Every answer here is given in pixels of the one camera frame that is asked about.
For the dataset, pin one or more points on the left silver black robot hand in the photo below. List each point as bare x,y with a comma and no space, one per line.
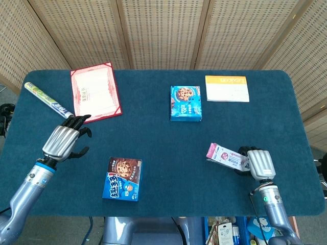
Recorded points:
60,140

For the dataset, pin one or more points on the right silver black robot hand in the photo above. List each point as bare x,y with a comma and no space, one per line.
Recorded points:
261,163

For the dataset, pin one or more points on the pink white carton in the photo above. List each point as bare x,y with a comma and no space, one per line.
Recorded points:
224,157

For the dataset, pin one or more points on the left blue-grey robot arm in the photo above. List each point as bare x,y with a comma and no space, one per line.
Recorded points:
28,189

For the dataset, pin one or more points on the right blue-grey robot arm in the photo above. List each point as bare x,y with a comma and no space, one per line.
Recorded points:
274,206

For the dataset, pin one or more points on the large blue brown cookie box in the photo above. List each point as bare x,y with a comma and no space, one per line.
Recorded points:
124,181

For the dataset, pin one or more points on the small blue cookie box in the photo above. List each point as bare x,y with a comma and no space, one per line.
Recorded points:
186,104

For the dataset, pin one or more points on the green silver cling film roll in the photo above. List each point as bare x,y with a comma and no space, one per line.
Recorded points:
46,98

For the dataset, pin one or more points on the red certificate folder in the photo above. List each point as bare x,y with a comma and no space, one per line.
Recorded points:
95,94

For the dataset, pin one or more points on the black equipment beside table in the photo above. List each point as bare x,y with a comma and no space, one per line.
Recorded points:
5,114

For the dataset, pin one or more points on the white tagged retail package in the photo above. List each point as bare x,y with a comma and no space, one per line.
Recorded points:
223,233

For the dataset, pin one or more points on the yellow white notebook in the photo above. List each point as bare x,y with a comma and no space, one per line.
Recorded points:
227,89

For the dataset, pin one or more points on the blue storage crate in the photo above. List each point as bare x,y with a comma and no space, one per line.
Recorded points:
205,229

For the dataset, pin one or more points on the teal table cover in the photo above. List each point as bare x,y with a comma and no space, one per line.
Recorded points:
158,143

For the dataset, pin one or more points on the blue-grey robot torso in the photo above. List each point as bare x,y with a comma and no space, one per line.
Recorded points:
143,229

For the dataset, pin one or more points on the woven bamboo folding screen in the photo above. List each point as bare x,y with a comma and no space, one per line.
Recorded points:
163,33

